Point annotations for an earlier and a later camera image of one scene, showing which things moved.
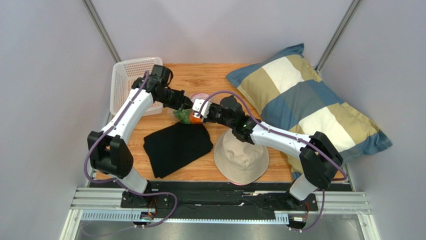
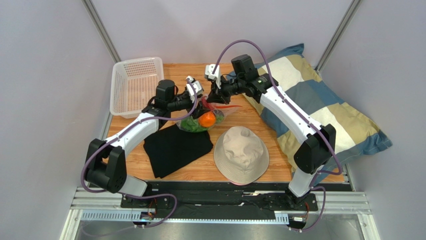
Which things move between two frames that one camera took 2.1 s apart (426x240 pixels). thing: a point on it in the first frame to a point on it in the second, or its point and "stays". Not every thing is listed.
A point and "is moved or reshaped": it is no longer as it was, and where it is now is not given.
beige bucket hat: x=241 y=162 stays
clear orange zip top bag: x=185 y=115 is moved or reshaped
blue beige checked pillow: x=286 y=89 stays
